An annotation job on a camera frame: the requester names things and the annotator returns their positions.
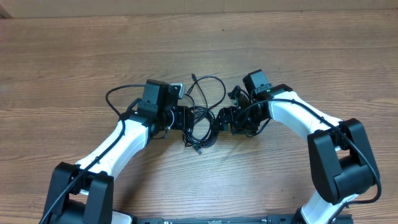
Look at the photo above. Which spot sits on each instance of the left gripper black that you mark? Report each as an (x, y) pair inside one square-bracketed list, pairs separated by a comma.
[(182, 120)]

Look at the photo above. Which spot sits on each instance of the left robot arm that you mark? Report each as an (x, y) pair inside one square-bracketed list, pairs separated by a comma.
[(83, 192)]

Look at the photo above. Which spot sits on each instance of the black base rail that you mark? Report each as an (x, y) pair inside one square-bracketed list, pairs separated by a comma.
[(214, 220)]

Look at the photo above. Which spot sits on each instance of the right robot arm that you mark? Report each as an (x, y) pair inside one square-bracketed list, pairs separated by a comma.
[(342, 163)]

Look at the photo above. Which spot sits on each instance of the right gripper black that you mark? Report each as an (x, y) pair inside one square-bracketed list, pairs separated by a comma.
[(232, 112)]

